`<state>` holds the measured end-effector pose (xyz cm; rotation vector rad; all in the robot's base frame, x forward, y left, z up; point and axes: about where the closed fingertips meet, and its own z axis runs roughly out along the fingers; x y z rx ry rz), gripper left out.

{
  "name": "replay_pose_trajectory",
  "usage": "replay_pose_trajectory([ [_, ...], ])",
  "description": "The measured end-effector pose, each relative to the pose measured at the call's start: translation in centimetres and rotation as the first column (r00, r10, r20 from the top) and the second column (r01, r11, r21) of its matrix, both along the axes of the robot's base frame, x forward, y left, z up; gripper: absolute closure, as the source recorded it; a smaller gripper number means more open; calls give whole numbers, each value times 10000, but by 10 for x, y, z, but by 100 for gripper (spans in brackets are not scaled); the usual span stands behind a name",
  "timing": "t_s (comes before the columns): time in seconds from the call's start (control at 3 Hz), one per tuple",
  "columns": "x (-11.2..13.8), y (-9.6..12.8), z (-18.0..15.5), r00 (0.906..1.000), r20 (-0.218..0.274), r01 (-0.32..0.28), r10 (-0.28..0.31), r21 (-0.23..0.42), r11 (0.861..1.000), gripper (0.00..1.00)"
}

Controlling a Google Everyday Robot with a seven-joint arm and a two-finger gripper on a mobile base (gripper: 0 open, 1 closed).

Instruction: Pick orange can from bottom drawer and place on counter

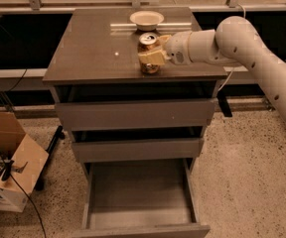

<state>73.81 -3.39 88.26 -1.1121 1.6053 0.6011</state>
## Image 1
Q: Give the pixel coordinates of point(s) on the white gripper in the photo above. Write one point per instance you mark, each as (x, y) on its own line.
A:
(178, 48)

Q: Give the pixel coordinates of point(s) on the orange soda can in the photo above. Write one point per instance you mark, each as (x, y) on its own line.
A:
(147, 42)

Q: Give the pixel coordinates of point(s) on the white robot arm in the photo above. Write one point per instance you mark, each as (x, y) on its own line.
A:
(234, 42)

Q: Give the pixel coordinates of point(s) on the top grey drawer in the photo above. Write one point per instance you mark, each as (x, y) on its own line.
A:
(106, 106)

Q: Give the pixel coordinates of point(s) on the grey drawer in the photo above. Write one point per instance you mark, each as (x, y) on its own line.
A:
(138, 144)
(106, 106)
(141, 199)

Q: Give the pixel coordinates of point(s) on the grey drawer cabinet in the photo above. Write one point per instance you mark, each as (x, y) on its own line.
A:
(100, 46)

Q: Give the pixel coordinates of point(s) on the middle grey drawer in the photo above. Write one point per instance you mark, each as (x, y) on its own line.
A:
(138, 144)

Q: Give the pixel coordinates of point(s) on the bottom grey drawer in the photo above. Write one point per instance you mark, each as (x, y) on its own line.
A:
(141, 199)

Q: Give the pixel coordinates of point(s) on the white paper bowl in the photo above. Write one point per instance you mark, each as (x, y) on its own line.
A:
(146, 20)

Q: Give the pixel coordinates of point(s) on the black stand leg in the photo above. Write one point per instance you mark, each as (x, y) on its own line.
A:
(59, 135)

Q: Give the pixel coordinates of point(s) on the open cardboard box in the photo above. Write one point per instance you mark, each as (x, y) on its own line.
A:
(21, 162)

